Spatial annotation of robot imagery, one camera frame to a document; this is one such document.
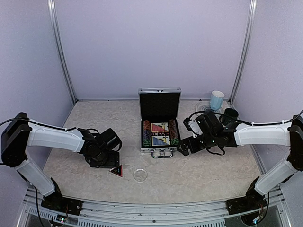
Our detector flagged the green chip group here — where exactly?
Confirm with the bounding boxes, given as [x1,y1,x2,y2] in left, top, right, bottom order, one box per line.
[171,139,179,145]

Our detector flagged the front aluminium rail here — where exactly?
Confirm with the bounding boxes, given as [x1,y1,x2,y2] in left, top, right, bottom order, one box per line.
[23,200,285,227]

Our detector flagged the white swirl plate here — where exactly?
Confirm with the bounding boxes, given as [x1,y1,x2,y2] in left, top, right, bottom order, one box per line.
[196,101,224,114]

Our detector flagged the left poker chip row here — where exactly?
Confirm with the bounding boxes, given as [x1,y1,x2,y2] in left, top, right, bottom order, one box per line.
[143,120,151,140]

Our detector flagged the light blue ribbed cup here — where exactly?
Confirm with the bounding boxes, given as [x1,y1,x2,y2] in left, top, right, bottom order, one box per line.
[210,90,225,111]

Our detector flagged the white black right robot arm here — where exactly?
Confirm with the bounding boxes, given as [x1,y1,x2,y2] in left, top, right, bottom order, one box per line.
[177,111,303,215]

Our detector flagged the red playing card deck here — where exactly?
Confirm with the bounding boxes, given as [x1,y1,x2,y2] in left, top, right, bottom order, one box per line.
[151,122,169,132]

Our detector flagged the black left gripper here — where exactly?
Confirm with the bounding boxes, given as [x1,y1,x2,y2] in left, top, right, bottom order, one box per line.
[90,149,119,167]

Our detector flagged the red dice row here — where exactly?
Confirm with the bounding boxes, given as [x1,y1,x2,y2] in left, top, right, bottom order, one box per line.
[151,132,169,136]

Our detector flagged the aluminium poker case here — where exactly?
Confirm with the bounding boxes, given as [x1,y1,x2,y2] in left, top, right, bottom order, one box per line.
[138,87,181,159]

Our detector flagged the black triangular dealer button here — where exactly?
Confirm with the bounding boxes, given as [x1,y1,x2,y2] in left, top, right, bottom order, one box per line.
[109,165,123,177]

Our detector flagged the right poker chip row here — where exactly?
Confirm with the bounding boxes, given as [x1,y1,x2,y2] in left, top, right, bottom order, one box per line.
[169,120,179,140]

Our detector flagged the right aluminium frame post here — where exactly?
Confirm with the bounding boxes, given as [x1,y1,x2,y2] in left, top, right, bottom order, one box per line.
[229,0,257,105]

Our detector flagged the dark green mug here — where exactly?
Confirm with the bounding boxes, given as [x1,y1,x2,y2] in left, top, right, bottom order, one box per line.
[220,108,239,125]

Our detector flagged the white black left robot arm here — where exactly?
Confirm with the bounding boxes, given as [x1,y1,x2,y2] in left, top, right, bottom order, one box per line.
[1,112,123,216]

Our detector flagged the green chip stack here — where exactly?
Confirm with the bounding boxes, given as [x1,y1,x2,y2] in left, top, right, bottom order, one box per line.
[143,138,151,147]

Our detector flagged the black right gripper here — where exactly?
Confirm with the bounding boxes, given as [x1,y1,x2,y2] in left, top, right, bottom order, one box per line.
[177,131,217,156]

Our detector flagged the poker chip row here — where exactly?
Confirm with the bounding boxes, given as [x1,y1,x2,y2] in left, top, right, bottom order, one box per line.
[143,120,151,140]
[169,120,179,140]

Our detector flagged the clear round plastic lid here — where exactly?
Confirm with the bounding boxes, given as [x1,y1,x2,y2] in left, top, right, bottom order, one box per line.
[133,168,148,182]

